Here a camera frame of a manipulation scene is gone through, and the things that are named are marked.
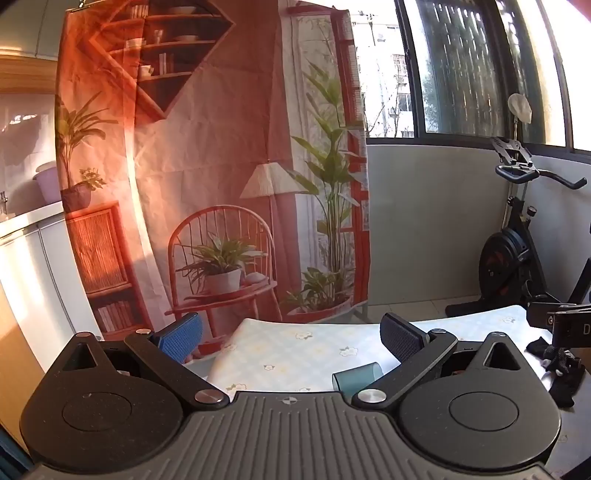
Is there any lavender plastic basin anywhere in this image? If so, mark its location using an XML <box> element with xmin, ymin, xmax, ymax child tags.
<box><xmin>32</xmin><ymin>161</ymin><xmax>62</xmax><ymax>205</ymax></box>

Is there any person's right hand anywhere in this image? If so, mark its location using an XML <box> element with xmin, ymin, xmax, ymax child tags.
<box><xmin>526</xmin><ymin>337</ymin><xmax>588</xmax><ymax>409</ymax></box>

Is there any sliding glass window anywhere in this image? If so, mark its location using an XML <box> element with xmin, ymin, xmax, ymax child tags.
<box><xmin>351</xmin><ymin>0</ymin><xmax>591</xmax><ymax>153</ymax></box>

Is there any white cabinet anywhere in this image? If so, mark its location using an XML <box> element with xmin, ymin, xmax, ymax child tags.
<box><xmin>0</xmin><ymin>201</ymin><xmax>103</xmax><ymax>343</ymax></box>

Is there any black exercise bike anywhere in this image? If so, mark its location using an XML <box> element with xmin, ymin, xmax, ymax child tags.
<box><xmin>445</xmin><ymin>137</ymin><xmax>591</xmax><ymax>320</ymax></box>

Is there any light patterned tablecloth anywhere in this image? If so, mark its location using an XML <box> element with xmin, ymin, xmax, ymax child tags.
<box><xmin>203</xmin><ymin>305</ymin><xmax>555</xmax><ymax>398</ymax></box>

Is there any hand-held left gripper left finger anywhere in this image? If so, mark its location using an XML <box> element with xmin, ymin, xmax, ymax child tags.
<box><xmin>60</xmin><ymin>313</ymin><xmax>230</xmax><ymax>411</ymax></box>

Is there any printed backdrop cloth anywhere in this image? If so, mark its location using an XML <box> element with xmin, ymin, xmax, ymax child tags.
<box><xmin>54</xmin><ymin>0</ymin><xmax>371</xmax><ymax>356</ymax></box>

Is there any white round pad on pole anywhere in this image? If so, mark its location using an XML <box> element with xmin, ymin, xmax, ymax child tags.
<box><xmin>507</xmin><ymin>93</ymin><xmax>533</xmax><ymax>123</ymax></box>

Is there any translucent blue cup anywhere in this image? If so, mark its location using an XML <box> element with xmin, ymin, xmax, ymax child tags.
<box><xmin>332</xmin><ymin>362</ymin><xmax>384</xmax><ymax>393</ymax></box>

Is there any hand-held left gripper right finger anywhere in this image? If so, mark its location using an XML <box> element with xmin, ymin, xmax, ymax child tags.
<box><xmin>352</xmin><ymin>312</ymin><xmax>525</xmax><ymax>411</ymax></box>

